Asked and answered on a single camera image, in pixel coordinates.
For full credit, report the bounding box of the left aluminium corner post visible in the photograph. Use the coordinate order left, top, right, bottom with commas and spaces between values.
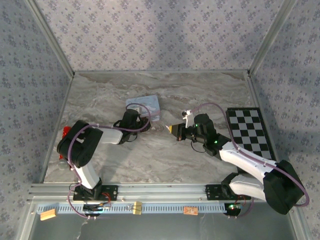
24, 0, 76, 77

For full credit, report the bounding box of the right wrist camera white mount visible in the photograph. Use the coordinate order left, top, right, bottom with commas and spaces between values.
182, 109, 195, 129

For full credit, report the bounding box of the orange printed card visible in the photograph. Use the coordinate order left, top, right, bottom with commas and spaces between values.
182, 205, 199, 216

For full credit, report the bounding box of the right aluminium corner post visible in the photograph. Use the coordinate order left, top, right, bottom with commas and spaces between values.
246, 0, 299, 77

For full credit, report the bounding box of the grey slotted cable duct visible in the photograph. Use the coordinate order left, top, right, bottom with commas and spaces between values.
36, 202, 227, 215

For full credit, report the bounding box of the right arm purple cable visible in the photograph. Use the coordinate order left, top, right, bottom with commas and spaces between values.
190, 102, 311, 219

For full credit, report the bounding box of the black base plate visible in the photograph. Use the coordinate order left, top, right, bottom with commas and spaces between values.
72, 184, 119, 202
205, 184, 252, 202

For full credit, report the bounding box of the aluminium corner post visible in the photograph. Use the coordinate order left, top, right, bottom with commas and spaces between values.
246, 0, 299, 77
24, 0, 76, 77

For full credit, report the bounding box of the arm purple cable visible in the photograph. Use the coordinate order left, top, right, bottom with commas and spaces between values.
190, 102, 311, 219
65, 103, 152, 220

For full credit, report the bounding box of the black white checkerboard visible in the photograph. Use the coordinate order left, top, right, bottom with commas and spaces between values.
225, 107, 279, 174

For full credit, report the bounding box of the light wooden block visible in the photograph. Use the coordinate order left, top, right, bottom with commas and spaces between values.
39, 209, 57, 222

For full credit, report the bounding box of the left base circuit board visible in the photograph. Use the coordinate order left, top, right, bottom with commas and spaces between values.
82, 202, 112, 219

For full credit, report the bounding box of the red plastic bottle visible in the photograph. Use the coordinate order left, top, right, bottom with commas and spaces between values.
58, 125, 74, 161

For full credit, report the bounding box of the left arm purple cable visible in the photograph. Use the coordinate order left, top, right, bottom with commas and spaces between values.
65, 103, 152, 220

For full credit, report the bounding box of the yellow block with bands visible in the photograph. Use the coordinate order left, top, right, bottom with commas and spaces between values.
132, 201, 143, 216

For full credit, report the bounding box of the right base circuit board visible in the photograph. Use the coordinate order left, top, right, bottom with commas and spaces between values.
224, 203, 243, 218

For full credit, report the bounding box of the cartoon printed tin box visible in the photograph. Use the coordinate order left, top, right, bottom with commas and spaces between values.
125, 94, 162, 123

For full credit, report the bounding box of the aluminium profile rail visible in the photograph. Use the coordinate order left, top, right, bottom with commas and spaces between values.
26, 182, 300, 203

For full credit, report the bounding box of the base circuit board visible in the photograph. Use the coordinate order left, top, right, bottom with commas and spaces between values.
224, 203, 243, 218
82, 202, 112, 219

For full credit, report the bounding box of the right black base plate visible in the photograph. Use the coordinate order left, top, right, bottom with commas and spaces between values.
205, 184, 252, 202

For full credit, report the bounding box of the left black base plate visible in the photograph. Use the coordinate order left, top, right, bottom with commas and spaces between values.
72, 184, 119, 202

